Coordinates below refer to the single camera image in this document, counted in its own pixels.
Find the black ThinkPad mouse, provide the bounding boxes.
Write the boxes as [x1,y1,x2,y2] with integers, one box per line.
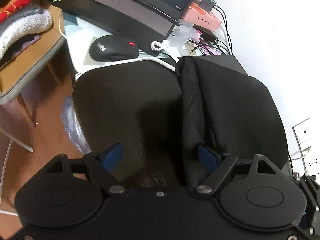
[89,35,139,62]

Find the white mouse pad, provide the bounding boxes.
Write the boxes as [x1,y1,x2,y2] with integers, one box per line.
[62,12,180,76]

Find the tan padded chair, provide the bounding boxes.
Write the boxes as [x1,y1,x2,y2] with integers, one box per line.
[1,4,65,127]

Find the pink power strip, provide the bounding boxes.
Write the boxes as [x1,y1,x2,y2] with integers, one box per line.
[182,2,221,31]

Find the laptop computer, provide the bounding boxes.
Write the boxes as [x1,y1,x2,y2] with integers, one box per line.
[48,0,194,50]

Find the black charger adapter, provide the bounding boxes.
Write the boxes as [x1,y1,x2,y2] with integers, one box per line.
[199,0,216,12]

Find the white wall socket panel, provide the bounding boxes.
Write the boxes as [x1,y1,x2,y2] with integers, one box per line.
[291,118,319,181]

